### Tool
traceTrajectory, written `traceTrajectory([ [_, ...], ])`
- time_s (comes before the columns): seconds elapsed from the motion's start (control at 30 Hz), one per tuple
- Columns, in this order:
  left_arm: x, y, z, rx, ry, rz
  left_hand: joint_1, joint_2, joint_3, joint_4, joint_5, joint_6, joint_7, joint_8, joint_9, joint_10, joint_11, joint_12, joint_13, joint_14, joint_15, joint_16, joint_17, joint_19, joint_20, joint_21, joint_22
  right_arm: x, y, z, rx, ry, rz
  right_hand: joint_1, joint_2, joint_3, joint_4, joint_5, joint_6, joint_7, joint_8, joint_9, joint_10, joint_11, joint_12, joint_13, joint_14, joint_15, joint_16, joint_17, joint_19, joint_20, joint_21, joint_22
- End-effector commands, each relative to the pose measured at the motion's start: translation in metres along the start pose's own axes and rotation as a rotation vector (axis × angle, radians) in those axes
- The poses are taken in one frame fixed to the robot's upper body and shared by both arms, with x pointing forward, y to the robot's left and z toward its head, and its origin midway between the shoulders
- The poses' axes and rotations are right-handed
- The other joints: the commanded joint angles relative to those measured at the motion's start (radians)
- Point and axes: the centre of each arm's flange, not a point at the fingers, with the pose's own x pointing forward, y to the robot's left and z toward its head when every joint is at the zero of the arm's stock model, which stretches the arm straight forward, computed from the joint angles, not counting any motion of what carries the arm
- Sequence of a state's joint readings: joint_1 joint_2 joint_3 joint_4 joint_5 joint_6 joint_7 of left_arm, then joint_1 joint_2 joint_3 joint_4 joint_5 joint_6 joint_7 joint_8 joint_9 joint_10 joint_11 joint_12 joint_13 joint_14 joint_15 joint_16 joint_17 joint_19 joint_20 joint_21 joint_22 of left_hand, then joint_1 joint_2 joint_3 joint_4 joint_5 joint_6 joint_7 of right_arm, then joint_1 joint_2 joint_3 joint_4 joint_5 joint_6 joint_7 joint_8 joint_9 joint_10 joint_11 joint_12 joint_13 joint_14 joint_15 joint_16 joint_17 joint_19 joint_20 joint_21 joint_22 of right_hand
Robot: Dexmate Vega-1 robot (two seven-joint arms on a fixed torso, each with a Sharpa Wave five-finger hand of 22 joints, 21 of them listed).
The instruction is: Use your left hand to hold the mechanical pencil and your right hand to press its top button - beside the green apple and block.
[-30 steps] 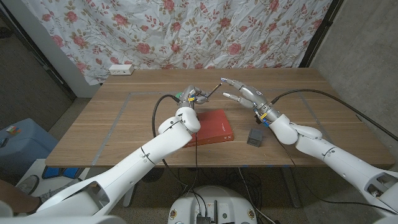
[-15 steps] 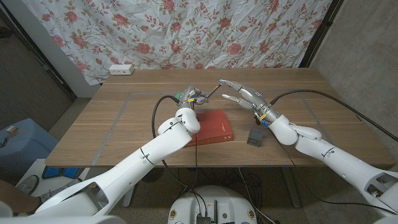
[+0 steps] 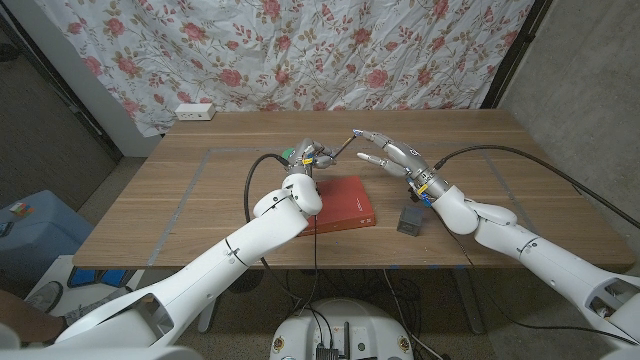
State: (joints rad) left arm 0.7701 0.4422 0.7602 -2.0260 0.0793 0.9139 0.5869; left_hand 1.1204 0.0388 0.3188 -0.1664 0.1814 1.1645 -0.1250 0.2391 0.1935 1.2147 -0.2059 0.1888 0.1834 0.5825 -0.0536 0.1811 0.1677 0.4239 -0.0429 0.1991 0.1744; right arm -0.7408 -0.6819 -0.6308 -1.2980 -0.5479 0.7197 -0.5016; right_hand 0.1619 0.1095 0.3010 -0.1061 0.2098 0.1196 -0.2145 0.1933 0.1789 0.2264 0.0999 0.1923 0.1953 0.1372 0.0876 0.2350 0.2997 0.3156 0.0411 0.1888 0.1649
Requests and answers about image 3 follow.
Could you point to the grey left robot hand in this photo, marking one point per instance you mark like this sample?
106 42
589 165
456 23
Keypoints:
305 155

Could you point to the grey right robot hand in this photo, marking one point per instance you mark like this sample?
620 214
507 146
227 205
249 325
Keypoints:
407 160

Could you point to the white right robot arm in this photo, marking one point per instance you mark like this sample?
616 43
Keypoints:
550 260

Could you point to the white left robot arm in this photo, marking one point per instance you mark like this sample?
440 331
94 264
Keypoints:
225 255

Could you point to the grey cube block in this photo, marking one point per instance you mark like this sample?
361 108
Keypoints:
410 221

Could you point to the red hardcover book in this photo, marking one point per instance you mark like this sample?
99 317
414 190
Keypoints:
345 205

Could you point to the floral backdrop cloth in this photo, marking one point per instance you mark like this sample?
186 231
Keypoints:
300 50

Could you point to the white power strip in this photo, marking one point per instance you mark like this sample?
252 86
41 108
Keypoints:
195 112

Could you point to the grey tape outline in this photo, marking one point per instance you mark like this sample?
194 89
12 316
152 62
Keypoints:
181 205

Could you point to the white table leg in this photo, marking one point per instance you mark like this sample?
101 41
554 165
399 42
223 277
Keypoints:
206 320
470 305

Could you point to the black backdrop stand pole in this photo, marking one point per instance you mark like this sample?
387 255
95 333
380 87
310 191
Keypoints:
520 45

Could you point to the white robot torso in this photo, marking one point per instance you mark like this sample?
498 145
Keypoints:
340 325

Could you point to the grey sneaker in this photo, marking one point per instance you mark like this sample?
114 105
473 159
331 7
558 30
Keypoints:
45 297
95 306

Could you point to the blue storage bin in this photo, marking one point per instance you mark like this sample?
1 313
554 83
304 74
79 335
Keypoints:
45 230

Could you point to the rubik's cube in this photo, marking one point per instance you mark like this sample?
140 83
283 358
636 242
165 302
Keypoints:
22 209

